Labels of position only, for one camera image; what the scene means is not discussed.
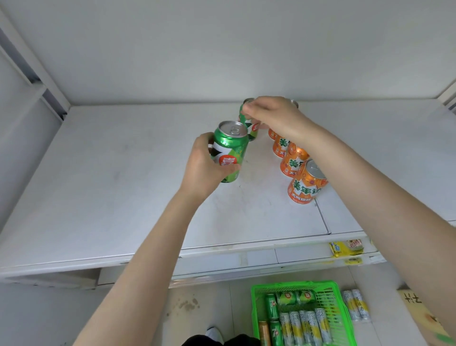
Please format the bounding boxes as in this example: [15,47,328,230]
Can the person's left forearm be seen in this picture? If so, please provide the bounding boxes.
[73,178,215,346]

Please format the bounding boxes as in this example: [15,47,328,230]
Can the person's left hand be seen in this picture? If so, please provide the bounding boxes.
[179,132,241,205]

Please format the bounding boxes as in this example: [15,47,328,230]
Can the yellow shelf label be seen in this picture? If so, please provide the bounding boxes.
[328,239,364,258]

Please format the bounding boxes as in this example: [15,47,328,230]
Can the white metal shelf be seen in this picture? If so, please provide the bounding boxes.
[0,11,456,290]

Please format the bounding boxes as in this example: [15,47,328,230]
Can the person's right forearm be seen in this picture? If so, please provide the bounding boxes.
[299,120,456,341]

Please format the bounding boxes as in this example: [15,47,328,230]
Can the person's right hand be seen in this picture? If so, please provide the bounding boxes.
[241,96,315,144]

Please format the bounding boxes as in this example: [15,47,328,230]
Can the brown cardboard box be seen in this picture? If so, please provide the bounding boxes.
[396,284,456,346]

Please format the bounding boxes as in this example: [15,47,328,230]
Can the green plastic basket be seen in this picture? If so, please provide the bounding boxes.
[251,280,357,346]

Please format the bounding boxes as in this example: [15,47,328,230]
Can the gold soda can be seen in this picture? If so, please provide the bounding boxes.
[258,320,271,346]

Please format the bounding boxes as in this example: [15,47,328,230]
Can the white shoe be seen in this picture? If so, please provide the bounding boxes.
[205,327,224,346]

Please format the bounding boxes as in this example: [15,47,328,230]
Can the black trousers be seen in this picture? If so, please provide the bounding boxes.
[181,334,261,346]

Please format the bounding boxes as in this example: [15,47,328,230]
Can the pale lemon soda can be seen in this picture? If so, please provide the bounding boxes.
[289,311,304,345]
[352,289,371,323]
[280,312,295,346]
[299,310,317,346]
[315,308,333,345]
[342,290,361,322]

